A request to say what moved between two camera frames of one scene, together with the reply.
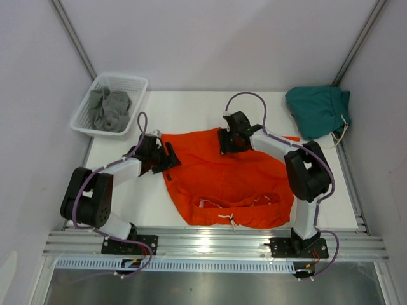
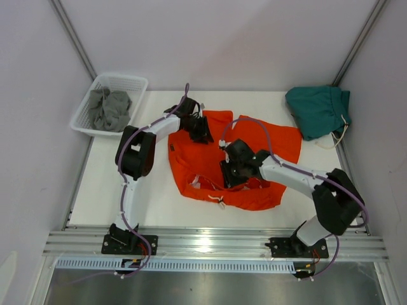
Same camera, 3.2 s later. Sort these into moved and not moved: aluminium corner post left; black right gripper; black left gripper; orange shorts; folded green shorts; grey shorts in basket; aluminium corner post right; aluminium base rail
Moved: orange shorts; black right gripper; black left gripper
Not moved: aluminium corner post right; folded green shorts; aluminium base rail; grey shorts in basket; aluminium corner post left
